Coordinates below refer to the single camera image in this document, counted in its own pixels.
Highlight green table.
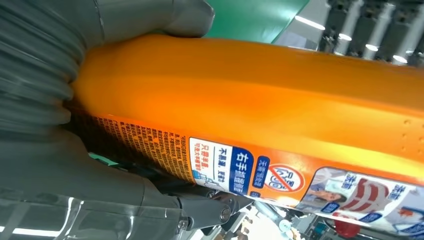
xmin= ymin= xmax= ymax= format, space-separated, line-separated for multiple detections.
xmin=204 ymin=0 xmax=311 ymax=45

